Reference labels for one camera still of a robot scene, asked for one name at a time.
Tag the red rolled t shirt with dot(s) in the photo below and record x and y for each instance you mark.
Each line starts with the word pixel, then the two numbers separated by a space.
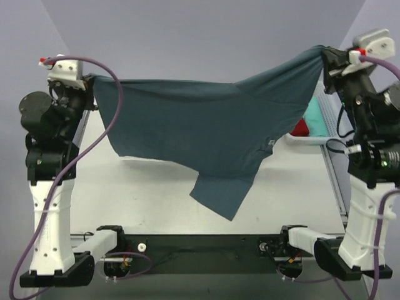
pixel 301 129

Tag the aluminium rail frame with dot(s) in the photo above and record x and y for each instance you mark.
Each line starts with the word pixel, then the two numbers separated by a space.
pixel 297 185

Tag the white plastic basket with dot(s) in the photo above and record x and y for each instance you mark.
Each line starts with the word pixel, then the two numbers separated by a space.
pixel 326 105

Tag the teal rolled t shirt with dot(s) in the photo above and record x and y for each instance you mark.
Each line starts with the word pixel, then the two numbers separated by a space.
pixel 314 120

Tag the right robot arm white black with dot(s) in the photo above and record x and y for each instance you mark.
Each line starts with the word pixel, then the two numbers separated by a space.
pixel 373 154

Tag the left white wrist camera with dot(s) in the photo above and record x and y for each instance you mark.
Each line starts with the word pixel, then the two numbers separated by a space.
pixel 67 71

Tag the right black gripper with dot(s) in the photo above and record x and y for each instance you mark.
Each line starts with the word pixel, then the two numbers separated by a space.
pixel 330 61

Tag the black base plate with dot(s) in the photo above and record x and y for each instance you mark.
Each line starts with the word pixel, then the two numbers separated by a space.
pixel 201 254

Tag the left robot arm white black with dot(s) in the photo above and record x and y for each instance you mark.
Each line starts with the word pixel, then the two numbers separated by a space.
pixel 52 121

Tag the blue-grey t shirt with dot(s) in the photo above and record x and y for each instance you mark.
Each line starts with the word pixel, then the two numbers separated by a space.
pixel 221 130

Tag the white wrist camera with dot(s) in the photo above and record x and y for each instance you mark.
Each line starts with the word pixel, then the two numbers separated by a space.
pixel 67 71
pixel 377 43

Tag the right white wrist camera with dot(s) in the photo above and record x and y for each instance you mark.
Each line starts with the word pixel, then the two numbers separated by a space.
pixel 377 43

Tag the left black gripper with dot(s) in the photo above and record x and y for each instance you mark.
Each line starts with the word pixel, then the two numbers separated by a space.
pixel 88 90

